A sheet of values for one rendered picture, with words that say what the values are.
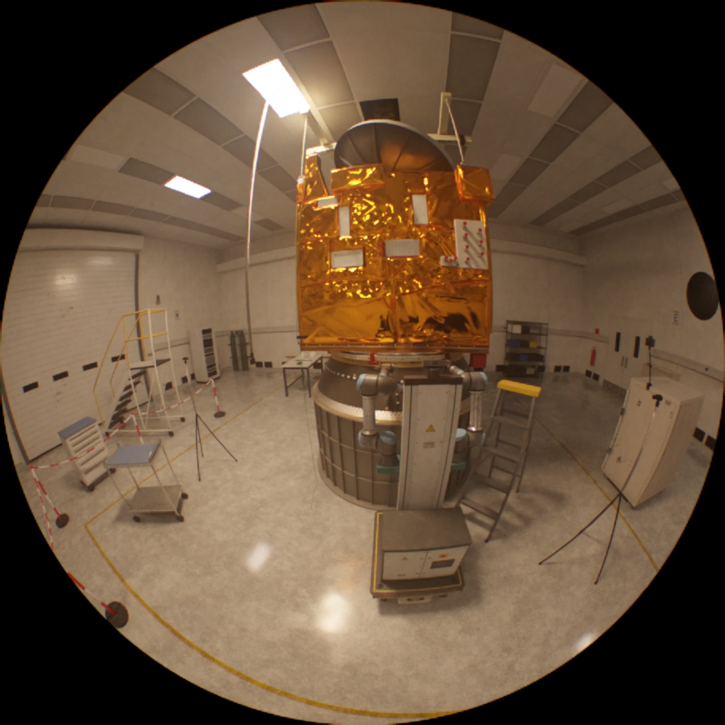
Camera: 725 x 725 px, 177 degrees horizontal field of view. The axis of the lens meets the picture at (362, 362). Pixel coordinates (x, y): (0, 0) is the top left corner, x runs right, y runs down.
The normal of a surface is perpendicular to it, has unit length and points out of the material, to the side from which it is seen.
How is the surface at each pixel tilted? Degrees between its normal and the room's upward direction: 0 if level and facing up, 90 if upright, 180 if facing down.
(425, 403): 90
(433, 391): 90
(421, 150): 138
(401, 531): 0
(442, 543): 0
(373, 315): 90
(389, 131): 128
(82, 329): 90
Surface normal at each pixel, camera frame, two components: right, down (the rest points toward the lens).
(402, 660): -0.03, -0.97
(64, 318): 0.98, 0.01
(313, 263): -0.22, 0.25
